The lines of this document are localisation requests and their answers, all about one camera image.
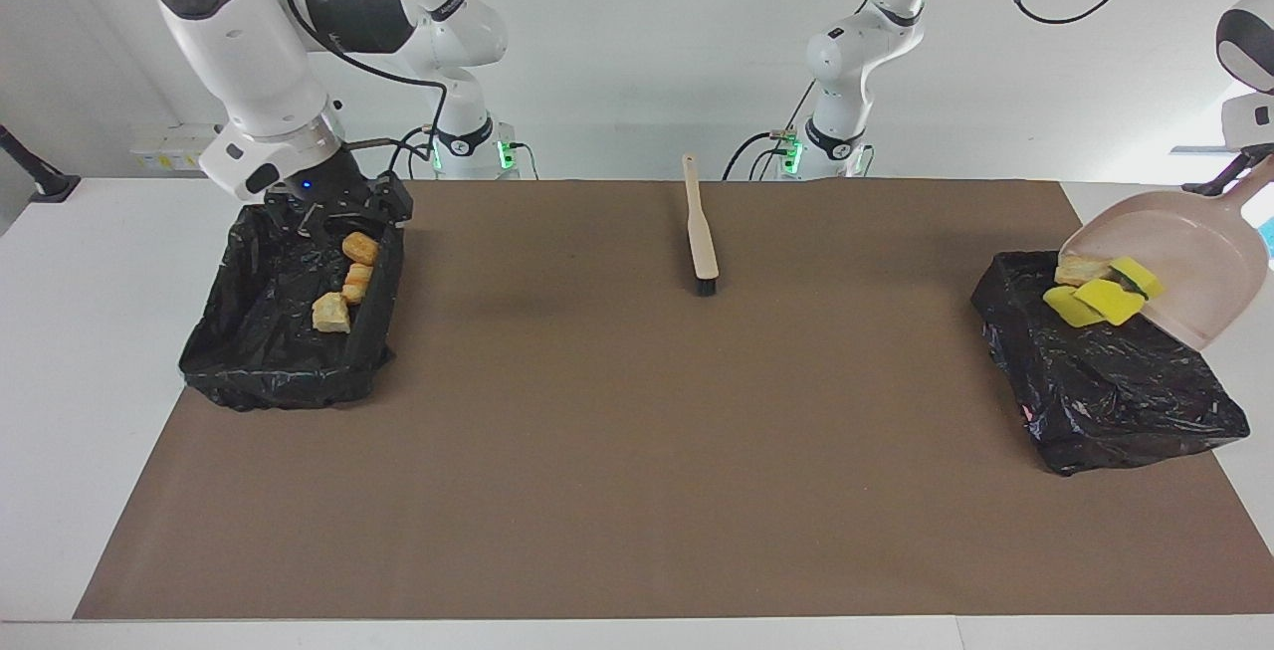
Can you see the brown fried nugget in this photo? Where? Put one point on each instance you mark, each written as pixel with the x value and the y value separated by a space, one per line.
pixel 360 248

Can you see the pale pastry with orange stripes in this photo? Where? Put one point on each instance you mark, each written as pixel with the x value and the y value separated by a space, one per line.
pixel 356 284

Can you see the notched yellow sponge piece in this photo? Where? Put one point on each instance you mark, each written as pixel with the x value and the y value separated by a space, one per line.
pixel 1113 300

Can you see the cyan object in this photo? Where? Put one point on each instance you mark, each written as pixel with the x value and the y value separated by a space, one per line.
pixel 1269 235

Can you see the pale flaky pastry piece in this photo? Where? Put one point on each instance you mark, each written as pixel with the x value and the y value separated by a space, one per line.
pixel 331 314

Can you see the white wall socket boxes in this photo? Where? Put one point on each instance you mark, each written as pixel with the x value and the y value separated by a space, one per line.
pixel 164 147

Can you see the beige plastic dustpan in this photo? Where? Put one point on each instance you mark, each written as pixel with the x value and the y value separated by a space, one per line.
pixel 1194 262

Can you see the black stand leg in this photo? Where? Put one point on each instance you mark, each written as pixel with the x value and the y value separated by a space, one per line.
pixel 40 177
pixel 1219 180

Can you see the brown table mat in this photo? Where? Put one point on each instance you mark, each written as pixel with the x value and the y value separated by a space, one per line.
pixel 597 531

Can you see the striped croissant bread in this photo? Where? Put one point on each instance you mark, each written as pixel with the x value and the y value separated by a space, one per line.
pixel 1080 270

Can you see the small yellow sponge piece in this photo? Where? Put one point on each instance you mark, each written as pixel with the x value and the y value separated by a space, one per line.
pixel 1070 307

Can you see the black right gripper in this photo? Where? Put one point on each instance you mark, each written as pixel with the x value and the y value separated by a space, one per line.
pixel 333 182

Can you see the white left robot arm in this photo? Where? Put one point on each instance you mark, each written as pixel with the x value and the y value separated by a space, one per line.
pixel 846 53

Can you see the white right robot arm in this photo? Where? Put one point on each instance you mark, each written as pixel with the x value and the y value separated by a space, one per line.
pixel 239 33

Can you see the box wrapped in black bag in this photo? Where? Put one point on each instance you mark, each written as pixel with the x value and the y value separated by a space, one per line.
pixel 1105 381

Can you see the open bin with black bag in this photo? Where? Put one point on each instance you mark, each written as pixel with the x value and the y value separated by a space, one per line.
pixel 259 351

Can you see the green and yellow sponge piece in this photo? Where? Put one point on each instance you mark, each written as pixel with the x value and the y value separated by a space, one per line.
pixel 1138 277

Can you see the beige hand brush black bristles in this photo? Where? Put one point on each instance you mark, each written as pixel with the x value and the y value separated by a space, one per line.
pixel 702 232

